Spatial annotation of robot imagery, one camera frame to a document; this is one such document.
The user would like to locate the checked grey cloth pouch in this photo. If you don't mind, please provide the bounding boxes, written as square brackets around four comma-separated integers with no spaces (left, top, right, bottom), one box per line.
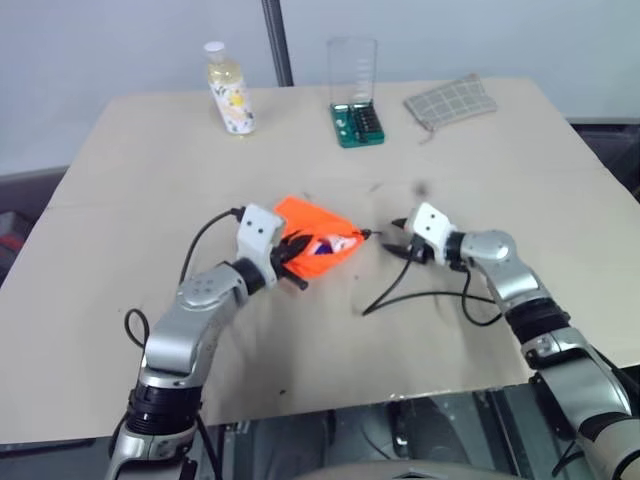
[403,73,499,147]

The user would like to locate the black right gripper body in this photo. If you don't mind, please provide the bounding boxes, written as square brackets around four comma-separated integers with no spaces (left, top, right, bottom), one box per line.
[407,233,434,265]

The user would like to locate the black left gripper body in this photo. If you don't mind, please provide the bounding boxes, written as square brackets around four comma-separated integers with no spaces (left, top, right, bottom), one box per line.
[269,240,292,282]

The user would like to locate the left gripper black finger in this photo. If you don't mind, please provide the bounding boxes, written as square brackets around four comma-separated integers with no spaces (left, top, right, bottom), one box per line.
[280,229,315,261]
[279,267,310,293]

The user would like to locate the plastic bottle with yellow liquid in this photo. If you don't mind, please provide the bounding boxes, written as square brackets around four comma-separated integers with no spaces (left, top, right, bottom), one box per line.
[202,40,259,137]

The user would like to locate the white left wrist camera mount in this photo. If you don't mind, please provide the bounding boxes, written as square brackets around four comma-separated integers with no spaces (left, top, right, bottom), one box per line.
[233,203,288,290]

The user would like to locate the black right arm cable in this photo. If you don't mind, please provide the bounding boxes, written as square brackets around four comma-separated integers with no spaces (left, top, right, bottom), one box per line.
[362,249,504,328]

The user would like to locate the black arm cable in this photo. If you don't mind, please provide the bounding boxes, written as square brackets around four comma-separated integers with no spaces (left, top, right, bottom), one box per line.
[123,206,246,352]
[362,249,504,328]

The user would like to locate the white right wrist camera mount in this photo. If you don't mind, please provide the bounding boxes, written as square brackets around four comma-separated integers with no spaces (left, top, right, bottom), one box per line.
[402,201,459,267]

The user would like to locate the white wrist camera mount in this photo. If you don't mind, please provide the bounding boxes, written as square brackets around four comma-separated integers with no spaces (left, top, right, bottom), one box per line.
[402,201,459,267]
[233,203,288,290]

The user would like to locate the metal table frame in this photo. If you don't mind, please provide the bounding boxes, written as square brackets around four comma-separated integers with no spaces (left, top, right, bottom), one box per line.
[214,383,584,480]

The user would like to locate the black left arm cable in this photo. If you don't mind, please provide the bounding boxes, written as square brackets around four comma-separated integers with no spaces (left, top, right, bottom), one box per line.
[123,206,246,352]

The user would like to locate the black vertical pole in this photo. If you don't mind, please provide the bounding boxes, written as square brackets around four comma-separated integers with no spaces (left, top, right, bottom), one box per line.
[261,0,295,87]

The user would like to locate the orange drawstring pouch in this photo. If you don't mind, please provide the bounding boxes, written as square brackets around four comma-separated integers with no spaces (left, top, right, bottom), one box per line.
[273,195,382,279]

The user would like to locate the dark storage bin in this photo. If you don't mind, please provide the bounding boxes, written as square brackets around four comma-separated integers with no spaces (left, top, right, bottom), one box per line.
[0,166,69,290]

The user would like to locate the green bit case clear lid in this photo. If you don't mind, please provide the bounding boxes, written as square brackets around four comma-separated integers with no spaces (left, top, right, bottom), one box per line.
[326,36,388,149]

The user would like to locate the dark grey furniture piece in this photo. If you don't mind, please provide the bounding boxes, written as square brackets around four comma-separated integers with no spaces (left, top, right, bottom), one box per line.
[566,116,640,204]

